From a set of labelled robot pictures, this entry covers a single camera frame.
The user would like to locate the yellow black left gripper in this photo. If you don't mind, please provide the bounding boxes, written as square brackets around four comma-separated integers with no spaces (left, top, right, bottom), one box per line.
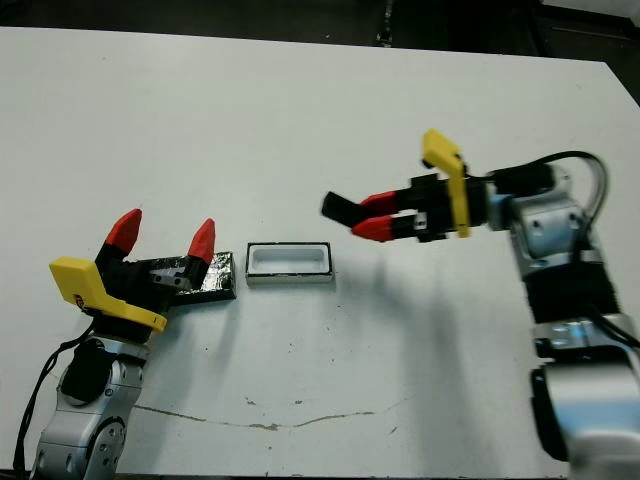
[48,208,217,346]

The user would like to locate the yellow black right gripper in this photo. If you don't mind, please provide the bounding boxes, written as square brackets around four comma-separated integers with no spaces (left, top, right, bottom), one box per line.
[351,128,494,245]

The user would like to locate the black camera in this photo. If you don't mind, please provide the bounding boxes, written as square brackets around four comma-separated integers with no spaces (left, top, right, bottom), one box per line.
[321,191,362,232]

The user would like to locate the shiny black box lid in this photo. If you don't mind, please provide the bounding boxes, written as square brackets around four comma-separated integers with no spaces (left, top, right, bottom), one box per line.
[164,249,238,307]

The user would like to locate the white panel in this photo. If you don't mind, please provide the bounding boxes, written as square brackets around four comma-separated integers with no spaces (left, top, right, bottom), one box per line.
[539,0,640,12]

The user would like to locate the white lined camera box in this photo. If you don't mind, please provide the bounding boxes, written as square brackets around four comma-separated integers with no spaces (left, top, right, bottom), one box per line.
[245,242,334,286]

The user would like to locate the dark metal post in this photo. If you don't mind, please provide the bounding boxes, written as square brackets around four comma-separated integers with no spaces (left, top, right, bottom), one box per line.
[374,0,397,50]

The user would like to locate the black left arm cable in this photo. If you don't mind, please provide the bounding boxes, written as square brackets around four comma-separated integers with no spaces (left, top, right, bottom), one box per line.
[12,319,96,471]

